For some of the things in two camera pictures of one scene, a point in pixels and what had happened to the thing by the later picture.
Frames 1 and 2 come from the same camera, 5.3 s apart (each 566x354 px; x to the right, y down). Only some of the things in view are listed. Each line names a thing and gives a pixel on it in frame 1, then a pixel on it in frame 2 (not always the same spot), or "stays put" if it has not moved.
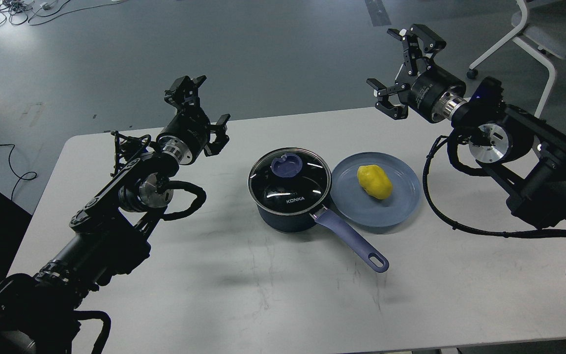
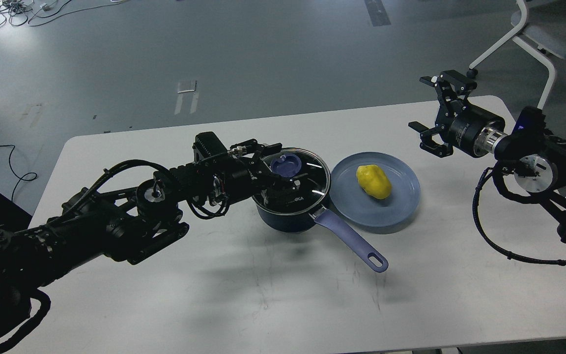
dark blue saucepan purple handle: x=325 y=216 stays put
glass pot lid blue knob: x=286 y=167 stays put
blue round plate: x=354 y=203 stays put
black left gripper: x=185 y=136 -> x=237 y=178
